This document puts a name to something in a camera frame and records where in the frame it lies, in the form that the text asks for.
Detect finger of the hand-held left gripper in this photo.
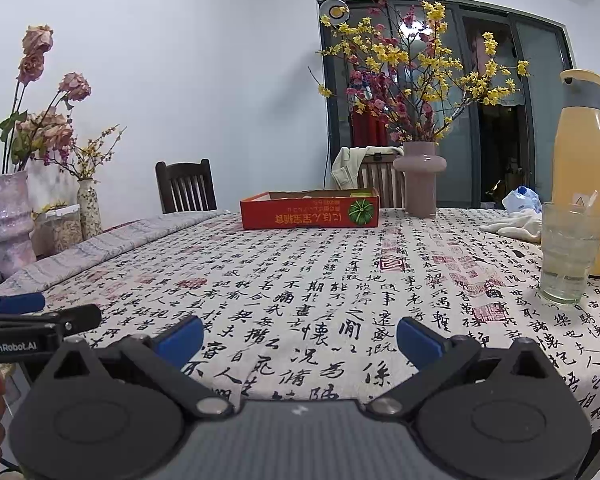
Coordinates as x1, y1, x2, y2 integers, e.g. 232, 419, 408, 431
45, 304, 102, 335
0, 292, 47, 315

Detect white crumpled cloth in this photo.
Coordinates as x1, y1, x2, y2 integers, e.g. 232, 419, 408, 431
479, 208, 545, 245

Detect red and blue hanging cloth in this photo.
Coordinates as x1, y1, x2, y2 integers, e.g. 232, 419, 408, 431
351, 105, 388, 147

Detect large pink textured vase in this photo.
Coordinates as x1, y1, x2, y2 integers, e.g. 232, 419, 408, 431
0, 170, 37, 278

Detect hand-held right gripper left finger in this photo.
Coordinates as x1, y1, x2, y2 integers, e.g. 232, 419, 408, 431
40, 315, 233, 418

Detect yellow twig flowers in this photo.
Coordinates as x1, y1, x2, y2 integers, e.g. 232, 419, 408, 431
42, 125, 128, 183

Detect blue plastic bag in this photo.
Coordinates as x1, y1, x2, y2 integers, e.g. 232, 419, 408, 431
502, 186, 543, 213

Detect pink glass vase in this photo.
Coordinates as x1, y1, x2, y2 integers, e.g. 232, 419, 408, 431
393, 141, 448, 218

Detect yellow water bottle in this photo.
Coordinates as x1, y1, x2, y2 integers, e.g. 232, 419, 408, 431
552, 69, 600, 278

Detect dark wooden chair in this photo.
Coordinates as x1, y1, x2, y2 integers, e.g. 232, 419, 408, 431
155, 158, 218, 215

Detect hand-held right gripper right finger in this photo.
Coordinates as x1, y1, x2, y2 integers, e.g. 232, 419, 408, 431
366, 316, 563, 421

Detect clear drinking glass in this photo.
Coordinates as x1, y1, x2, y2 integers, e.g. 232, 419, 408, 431
538, 201, 600, 306

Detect floral ceramic vase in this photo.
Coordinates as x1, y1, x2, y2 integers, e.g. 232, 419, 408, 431
76, 178, 103, 242

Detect pink and yellow blossom branches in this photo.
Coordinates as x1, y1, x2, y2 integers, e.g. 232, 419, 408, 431
307, 0, 531, 146

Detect dried pink roses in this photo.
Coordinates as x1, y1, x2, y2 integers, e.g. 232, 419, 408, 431
0, 24, 93, 176

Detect clear storage jar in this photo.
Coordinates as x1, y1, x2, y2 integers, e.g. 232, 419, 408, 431
32, 204, 84, 258

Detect calligraphy print tablecloth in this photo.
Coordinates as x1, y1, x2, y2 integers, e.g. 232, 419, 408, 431
0, 207, 600, 433

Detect brown slatted chair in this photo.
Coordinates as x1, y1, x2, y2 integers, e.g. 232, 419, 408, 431
357, 150, 406, 209

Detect chair with beige jacket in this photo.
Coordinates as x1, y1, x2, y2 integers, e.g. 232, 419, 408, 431
330, 146, 405, 192

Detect red cardboard box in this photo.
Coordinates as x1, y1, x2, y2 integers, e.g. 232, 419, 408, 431
240, 188, 381, 231

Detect pink patterned blanket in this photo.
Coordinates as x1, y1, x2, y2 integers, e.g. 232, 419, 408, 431
15, 209, 231, 291

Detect black cable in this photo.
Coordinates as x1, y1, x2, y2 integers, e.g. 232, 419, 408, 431
0, 441, 23, 473

